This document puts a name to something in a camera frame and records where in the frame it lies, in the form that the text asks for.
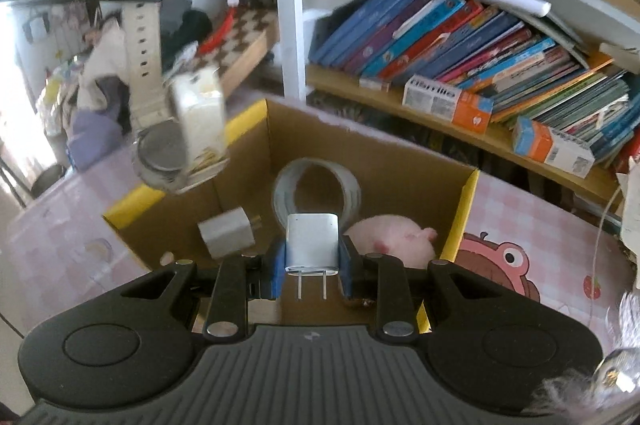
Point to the pile of clothes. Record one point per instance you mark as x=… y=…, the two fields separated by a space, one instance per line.
x=102 y=55

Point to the grey tape roll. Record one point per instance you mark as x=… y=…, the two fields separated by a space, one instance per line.
x=354 y=195

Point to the row of colourful books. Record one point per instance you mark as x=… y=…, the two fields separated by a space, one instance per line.
x=450 y=40

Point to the yellow cardboard box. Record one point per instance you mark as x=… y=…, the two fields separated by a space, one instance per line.
x=310 y=140

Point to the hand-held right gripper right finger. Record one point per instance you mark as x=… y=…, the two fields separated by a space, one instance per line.
x=347 y=267

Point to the white charger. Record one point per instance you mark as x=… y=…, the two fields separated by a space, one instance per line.
x=312 y=240

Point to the small white red packet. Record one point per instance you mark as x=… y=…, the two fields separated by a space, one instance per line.
x=374 y=84

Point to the small white plug adapter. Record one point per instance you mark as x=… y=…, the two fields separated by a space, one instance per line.
x=225 y=232

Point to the purple garment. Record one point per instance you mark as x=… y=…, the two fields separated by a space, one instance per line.
x=92 y=140

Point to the cream wrist watch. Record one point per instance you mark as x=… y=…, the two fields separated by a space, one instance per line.
x=145 y=55

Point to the wooden chessboard box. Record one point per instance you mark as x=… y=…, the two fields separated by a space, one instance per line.
x=245 y=40

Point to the orange and white box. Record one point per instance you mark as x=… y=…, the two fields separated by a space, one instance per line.
x=447 y=103
x=552 y=146

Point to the pink plush pig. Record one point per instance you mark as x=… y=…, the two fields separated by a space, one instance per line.
x=390 y=235

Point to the dark clothes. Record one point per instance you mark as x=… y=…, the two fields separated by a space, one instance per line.
x=185 y=25

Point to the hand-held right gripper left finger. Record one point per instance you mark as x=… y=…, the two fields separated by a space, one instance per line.
x=276 y=270

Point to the white bookshelf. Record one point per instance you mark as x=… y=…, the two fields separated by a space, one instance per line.
x=287 y=5

